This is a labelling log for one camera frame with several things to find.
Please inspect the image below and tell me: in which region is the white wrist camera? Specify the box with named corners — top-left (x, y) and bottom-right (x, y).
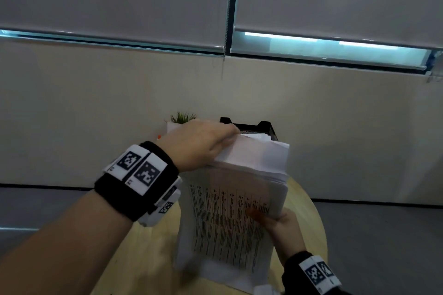
top-left (138, 176), bottom-right (183, 228)
top-left (253, 284), bottom-right (281, 295)

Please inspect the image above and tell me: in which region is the person's left forearm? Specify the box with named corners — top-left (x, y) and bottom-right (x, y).
top-left (0, 190), bottom-right (134, 295)

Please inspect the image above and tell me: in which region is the person's right hand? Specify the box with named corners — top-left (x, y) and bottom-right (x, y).
top-left (247, 208), bottom-right (307, 264)

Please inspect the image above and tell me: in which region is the black mesh paper tray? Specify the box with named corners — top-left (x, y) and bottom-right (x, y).
top-left (219, 117), bottom-right (279, 142)

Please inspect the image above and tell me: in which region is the window with black frame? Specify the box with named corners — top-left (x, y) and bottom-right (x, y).
top-left (0, 0), bottom-right (443, 77)

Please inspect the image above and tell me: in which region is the stack of printed papers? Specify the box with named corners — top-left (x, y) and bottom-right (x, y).
top-left (173, 132), bottom-right (291, 295)

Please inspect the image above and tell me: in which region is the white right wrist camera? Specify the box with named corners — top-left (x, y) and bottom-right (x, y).
top-left (253, 284), bottom-right (281, 295)

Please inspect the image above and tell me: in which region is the blind pull chain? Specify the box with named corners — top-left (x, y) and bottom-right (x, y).
top-left (221, 0), bottom-right (234, 80)

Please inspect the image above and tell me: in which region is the green potted plant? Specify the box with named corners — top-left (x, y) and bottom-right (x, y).
top-left (169, 111), bottom-right (197, 124)

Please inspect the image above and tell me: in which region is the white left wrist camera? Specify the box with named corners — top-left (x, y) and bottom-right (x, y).
top-left (138, 176), bottom-right (183, 228)

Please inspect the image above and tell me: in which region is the round wooden table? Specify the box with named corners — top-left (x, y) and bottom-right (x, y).
top-left (90, 173), bottom-right (329, 295)

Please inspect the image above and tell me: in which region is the black left wrist band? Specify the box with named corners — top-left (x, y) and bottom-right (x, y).
top-left (94, 141), bottom-right (180, 222)

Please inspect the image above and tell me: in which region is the person's left hand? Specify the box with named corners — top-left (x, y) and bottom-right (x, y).
top-left (156, 119), bottom-right (240, 173)

